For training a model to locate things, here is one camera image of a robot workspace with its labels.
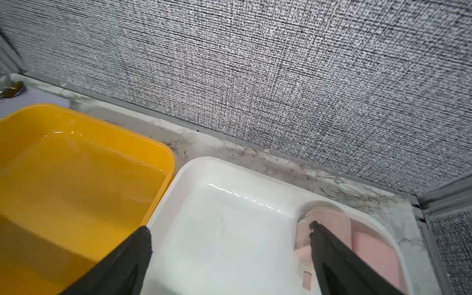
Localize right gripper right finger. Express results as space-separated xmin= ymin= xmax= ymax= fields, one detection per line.
xmin=309 ymin=221 xmax=402 ymax=295

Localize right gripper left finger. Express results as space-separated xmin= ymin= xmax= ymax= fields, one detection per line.
xmin=61 ymin=226 xmax=152 ymax=295

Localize pink sharpener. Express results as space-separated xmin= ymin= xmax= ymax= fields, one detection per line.
xmin=352 ymin=232 xmax=401 ymax=289
xmin=294 ymin=206 xmax=352 ymax=291

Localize yellow plastic tray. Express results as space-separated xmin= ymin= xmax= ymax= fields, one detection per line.
xmin=1 ymin=104 xmax=175 ymax=295

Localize white plastic tray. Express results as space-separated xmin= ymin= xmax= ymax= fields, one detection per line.
xmin=141 ymin=157 xmax=400 ymax=295

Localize lavender cutting board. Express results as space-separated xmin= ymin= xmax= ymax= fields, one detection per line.
xmin=0 ymin=87 xmax=71 ymax=119

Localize metal spoon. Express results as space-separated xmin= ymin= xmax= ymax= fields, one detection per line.
xmin=0 ymin=75 xmax=25 ymax=98

